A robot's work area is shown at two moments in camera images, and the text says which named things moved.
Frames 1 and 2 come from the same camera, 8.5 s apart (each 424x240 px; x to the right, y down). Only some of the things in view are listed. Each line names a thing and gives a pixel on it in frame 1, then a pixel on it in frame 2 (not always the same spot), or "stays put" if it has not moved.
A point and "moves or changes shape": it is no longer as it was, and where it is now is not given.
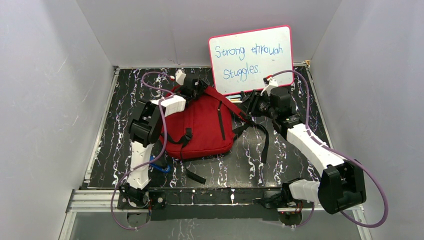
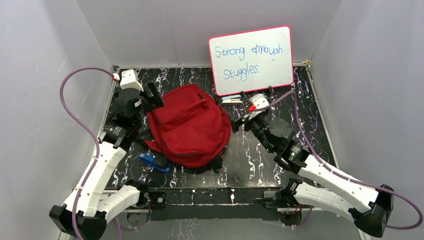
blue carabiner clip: (165, 170) stays put
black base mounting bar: (209, 204) stays put
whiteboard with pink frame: (240, 61) stays put
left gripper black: (199, 87) -> (149, 98)
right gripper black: (265, 97) -> (236, 122)
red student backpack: (207, 128) moves or changes shape
